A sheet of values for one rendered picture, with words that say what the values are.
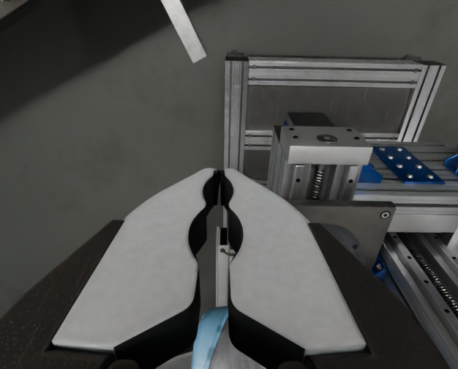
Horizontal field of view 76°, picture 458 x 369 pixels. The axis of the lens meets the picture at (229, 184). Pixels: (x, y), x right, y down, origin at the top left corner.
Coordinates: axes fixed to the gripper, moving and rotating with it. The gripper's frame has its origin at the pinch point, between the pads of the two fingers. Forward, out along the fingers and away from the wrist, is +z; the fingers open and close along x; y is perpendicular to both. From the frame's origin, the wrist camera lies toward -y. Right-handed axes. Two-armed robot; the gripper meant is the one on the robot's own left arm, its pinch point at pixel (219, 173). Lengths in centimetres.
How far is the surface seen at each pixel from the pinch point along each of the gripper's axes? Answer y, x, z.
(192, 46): 1.3, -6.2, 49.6
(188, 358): 242, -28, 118
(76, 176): 79, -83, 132
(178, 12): -4, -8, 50
